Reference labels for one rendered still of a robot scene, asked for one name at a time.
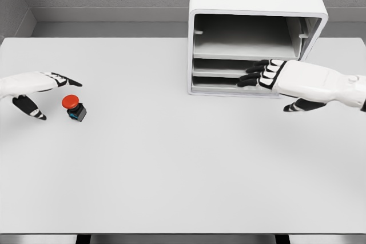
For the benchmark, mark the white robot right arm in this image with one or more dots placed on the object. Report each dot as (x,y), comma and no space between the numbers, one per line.
(354,91)

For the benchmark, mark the red button load switch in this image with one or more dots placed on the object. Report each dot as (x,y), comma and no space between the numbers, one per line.
(75,108)

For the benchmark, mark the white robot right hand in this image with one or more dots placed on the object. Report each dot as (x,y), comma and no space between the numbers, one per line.
(308,81)

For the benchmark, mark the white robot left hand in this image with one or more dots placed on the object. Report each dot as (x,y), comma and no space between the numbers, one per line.
(25,84)

